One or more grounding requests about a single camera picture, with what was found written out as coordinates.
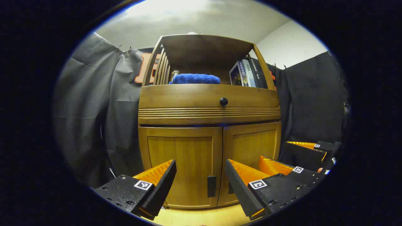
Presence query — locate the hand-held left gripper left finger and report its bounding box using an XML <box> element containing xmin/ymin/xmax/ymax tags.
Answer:
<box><xmin>94</xmin><ymin>159</ymin><xmax>177</xmax><ymax>221</ymax></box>

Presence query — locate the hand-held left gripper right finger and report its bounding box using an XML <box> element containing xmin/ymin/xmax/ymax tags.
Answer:
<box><xmin>224</xmin><ymin>159</ymin><xmax>310</xmax><ymax>220</ymax></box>

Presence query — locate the wooden cabinet door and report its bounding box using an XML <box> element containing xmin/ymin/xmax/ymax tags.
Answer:
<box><xmin>139</xmin><ymin>126</ymin><xmax>223</xmax><ymax>209</ymax></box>
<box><xmin>217</xmin><ymin>122</ymin><xmax>282</xmax><ymax>207</ymax></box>

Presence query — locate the wooden double-door shoe cabinet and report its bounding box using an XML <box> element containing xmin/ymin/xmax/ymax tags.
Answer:
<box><xmin>138</xmin><ymin>34</ymin><xmax>282</xmax><ymax>209</ymax></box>

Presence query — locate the black backdrop cloth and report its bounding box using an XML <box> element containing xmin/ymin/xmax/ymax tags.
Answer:
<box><xmin>53</xmin><ymin>31</ymin><xmax>164</xmax><ymax>189</ymax></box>
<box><xmin>267</xmin><ymin>51</ymin><xmax>349</xmax><ymax>165</ymax></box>

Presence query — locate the wooden drawer with black knob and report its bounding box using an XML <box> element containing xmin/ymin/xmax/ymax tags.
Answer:
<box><xmin>138</xmin><ymin>84</ymin><xmax>281</xmax><ymax>125</ymax></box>

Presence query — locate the black spine book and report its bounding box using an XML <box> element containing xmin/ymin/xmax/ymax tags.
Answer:
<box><xmin>248</xmin><ymin>57</ymin><xmax>269</xmax><ymax>89</ymax></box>

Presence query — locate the white spine book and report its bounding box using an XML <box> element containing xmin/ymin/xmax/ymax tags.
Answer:
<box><xmin>241</xmin><ymin>59</ymin><xmax>257</xmax><ymax>88</ymax></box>

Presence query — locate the blue cover book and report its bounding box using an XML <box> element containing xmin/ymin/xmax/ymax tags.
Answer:
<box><xmin>229</xmin><ymin>61</ymin><xmax>248</xmax><ymax>87</ymax></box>

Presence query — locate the blue folded towel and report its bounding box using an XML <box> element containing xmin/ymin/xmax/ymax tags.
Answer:
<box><xmin>169</xmin><ymin>73</ymin><xmax>221</xmax><ymax>85</ymax></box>

